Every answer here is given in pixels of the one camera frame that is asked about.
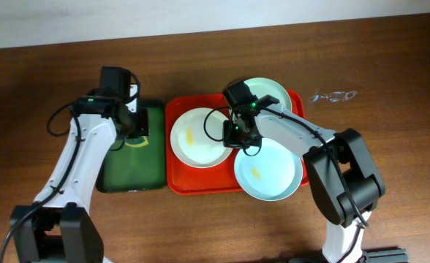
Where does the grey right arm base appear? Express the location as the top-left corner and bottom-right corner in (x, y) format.
(358, 248), (409, 263)

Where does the red plastic tray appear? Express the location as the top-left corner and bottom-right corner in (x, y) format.
(165, 88), (310, 197)

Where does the white plate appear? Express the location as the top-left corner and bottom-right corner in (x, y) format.
(170, 107), (232, 168)

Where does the green and yellow sponge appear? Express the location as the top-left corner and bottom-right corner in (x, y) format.
(124, 136), (149, 148)

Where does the green tray with black rim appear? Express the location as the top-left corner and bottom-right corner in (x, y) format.
(96, 100), (167, 193)

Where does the light green plate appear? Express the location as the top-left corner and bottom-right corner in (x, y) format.
(244, 77), (293, 111)

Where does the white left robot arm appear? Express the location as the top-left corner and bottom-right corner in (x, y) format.
(5, 95), (145, 262)

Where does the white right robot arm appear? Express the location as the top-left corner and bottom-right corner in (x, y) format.
(223, 95), (385, 262)

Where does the light blue plate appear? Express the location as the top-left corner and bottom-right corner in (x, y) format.
(234, 138), (306, 202)

